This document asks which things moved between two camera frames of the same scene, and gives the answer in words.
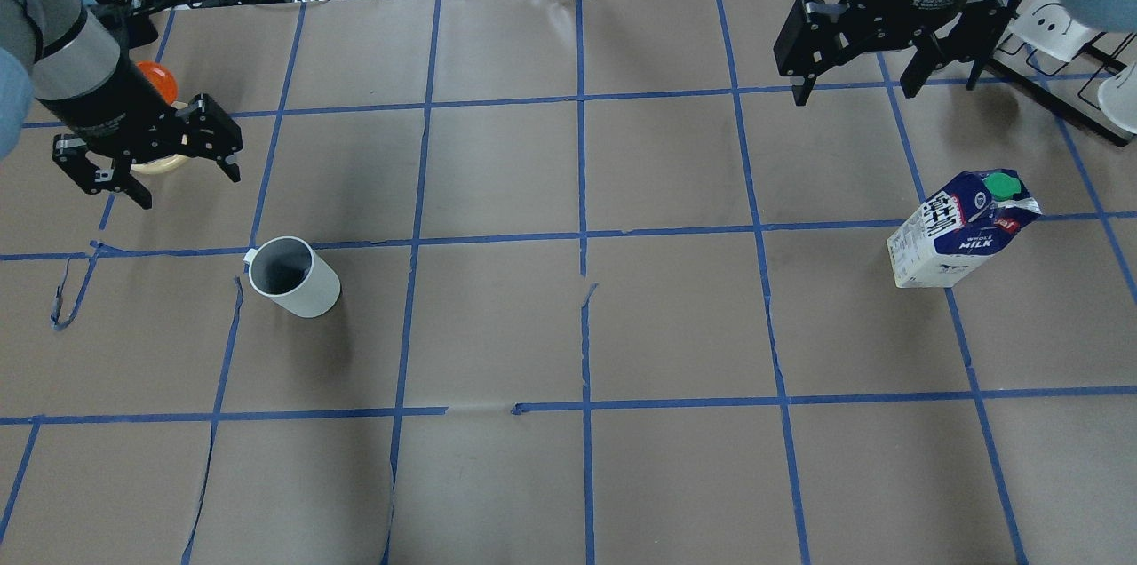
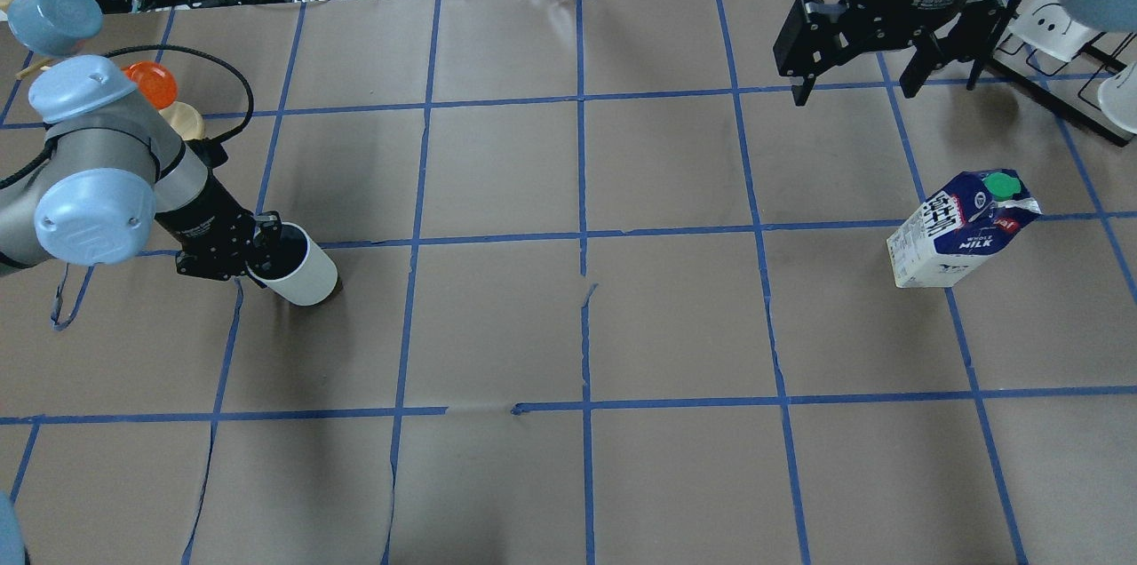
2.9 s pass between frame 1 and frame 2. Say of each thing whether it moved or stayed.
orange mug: stayed
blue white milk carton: stayed
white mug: moved
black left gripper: moved
